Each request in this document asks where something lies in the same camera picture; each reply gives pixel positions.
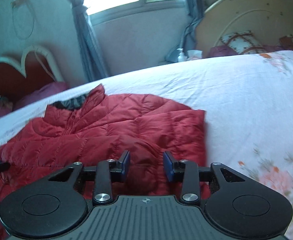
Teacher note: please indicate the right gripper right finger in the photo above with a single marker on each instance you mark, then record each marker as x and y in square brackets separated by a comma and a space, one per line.
[185, 172]

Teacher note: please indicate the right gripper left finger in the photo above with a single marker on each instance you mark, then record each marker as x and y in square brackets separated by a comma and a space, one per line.
[107, 172]

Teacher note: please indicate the red puffer jacket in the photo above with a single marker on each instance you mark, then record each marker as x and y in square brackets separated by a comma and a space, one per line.
[103, 128]

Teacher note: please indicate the purple blanket on side bed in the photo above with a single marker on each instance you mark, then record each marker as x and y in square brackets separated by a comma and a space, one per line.
[7, 105]

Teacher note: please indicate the white floral bed sheet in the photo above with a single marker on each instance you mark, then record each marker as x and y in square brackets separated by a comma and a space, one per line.
[248, 105]

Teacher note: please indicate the white pump bottle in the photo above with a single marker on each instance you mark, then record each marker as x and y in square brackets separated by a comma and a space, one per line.
[181, 56]

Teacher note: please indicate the white tissue box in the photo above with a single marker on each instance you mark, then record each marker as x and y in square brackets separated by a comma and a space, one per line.
[194, 55]

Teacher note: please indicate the left grey curtain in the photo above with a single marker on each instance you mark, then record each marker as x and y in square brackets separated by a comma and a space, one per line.
[92, 59]

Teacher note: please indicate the grey curtain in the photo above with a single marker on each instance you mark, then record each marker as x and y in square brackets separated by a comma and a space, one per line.
[92, 59]
[196, 12]

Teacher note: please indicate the patterned white brown pillow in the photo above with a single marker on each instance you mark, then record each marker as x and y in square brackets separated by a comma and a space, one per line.
[243, 42]

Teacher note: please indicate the red patterned pillow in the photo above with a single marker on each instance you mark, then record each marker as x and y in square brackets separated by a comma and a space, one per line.
[286, 42]

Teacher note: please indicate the cream round headboard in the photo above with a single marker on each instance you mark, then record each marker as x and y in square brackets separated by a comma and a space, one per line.
[268, 20]

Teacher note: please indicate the right grey curtain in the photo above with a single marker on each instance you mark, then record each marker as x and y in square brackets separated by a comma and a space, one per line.
[196, 12]

